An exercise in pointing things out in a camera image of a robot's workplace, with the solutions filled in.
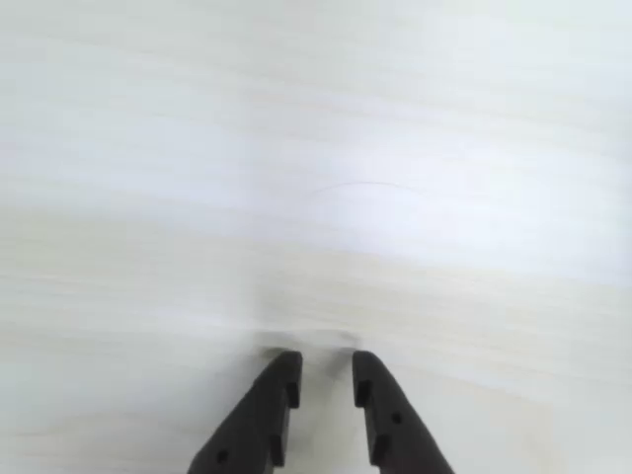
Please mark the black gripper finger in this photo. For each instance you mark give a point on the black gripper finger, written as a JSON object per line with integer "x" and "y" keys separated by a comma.
{"x": 395, "y": 424}
{"x": 249, "y": 424}

